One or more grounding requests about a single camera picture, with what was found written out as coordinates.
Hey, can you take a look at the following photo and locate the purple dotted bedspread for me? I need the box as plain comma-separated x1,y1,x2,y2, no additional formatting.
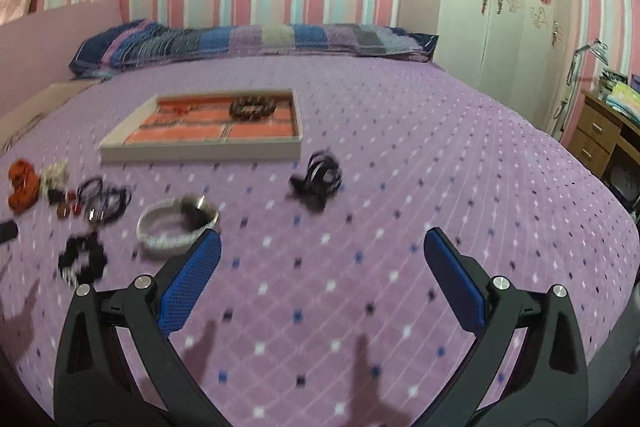
0,54,640,427

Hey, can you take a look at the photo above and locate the brown scrunchie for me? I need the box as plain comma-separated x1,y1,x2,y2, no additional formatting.
229,94,277,122

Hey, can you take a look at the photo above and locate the wooden desk with drawers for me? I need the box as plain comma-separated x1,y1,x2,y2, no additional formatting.
567,88,640,180

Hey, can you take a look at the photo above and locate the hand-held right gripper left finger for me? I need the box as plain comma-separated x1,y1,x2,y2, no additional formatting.
52,227,236,427

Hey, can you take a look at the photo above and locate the pink headboard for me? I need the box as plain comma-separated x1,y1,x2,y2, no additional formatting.
0,0,132,122

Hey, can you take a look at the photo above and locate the black scrunchie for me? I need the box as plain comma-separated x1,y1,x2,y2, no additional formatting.
57,232,108,284

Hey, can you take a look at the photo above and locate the red beaded hair tie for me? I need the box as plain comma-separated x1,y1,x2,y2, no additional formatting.
47,189,87,219

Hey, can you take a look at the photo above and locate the white wardrobe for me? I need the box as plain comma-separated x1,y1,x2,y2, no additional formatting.
432,0,581,142

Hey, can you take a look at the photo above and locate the black hair ties bundle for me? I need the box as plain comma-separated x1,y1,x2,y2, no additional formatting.
289,149,344,212
76,177,133,225

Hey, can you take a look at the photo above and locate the orange scrunchie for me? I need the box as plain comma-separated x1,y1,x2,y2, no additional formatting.
7,159,42,212

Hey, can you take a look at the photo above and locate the white beaded band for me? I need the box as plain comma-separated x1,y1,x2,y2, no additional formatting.
136,196,222,257

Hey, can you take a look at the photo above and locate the striped blue purple pillow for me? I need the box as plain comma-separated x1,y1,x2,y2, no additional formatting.
69,19,440,80

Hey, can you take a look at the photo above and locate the cream tray with orange lining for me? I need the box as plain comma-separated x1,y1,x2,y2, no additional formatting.
98,89,304,164

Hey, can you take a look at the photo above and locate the wooden bed side board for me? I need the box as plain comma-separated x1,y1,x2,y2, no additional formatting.
0,79,103,152

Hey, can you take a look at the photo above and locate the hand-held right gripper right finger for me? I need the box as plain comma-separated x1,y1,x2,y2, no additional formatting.
420,227,589,427

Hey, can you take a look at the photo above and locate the stack of books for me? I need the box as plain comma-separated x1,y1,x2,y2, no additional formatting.
599,69,640,118

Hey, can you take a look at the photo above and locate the desk lamp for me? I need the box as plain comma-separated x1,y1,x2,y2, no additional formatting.
560,38,608,128

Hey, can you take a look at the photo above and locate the cream scrunchie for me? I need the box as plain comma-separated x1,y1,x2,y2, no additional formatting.
40,159,70,194

